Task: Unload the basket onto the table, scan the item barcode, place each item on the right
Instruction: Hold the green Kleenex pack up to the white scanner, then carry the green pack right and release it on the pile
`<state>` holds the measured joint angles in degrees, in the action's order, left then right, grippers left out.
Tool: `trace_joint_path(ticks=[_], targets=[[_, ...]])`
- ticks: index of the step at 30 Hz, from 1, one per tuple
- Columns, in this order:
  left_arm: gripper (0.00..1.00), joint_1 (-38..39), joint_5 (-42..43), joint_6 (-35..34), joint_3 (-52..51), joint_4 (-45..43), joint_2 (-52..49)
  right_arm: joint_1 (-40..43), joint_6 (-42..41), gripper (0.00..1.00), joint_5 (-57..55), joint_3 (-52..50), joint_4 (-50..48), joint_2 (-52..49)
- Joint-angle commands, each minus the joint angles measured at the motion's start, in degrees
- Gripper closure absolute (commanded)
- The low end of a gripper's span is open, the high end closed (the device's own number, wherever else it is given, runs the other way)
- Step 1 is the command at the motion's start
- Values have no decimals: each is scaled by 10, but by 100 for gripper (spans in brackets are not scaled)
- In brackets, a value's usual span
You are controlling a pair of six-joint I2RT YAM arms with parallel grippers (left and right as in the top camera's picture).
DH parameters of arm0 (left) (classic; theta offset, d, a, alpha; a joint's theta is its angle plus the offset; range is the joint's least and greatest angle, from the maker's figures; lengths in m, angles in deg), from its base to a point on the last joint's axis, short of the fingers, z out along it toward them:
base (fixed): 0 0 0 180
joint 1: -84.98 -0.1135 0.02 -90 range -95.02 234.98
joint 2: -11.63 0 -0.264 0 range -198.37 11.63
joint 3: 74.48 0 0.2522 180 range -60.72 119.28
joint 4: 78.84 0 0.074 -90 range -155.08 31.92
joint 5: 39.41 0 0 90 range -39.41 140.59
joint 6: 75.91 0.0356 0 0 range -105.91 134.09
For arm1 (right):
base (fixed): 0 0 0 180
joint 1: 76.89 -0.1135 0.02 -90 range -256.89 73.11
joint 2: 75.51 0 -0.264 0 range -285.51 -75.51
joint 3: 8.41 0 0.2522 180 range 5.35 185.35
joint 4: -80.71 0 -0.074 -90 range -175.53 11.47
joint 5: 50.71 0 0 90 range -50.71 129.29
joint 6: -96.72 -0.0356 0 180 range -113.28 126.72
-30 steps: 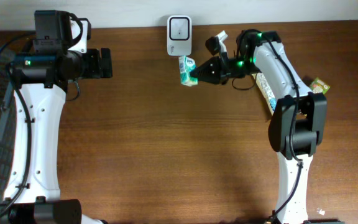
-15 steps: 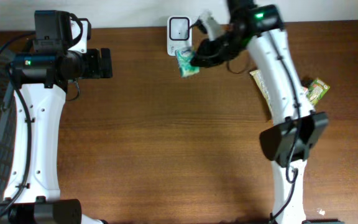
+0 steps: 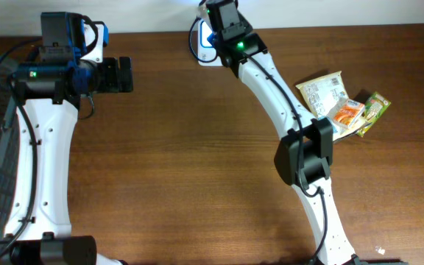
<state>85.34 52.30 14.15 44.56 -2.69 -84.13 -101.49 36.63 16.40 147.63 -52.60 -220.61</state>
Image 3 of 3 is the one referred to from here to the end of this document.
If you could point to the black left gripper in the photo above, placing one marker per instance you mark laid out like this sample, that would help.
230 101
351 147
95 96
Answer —
110 74

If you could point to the yellow snack bag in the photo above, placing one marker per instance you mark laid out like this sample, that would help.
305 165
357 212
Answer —
321 95

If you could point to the orange tissue pack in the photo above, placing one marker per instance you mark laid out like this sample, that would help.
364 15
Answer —
347 112

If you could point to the green snack bag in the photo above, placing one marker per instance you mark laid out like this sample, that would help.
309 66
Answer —
374 107

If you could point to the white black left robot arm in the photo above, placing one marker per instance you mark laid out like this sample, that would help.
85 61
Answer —
66 65

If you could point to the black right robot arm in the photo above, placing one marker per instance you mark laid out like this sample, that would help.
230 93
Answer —
305 152

